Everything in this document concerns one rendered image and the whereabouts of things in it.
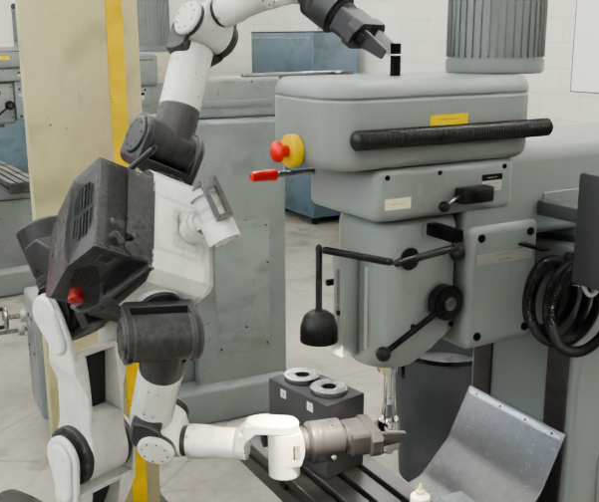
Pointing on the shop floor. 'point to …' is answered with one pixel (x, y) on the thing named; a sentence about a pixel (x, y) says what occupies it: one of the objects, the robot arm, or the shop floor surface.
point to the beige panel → (79, 130)
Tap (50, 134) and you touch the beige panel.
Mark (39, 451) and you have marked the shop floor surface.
